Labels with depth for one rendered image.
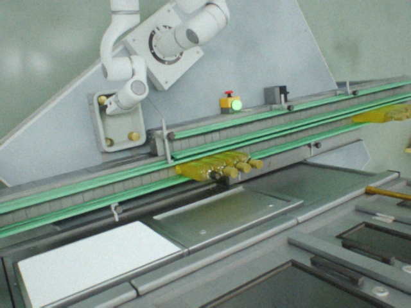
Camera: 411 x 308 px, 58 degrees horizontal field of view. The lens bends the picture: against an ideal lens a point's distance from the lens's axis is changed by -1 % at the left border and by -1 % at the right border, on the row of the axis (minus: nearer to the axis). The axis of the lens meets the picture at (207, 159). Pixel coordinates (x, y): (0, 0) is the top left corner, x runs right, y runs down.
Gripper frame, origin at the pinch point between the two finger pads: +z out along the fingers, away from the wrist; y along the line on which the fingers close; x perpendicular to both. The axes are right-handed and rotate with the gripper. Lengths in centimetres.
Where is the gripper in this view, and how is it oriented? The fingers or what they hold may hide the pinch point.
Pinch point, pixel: (113, 110)
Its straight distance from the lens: 147.4
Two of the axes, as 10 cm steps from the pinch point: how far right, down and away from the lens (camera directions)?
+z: -4.9, 1.3, 8.6
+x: -2.5, -9.7, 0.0
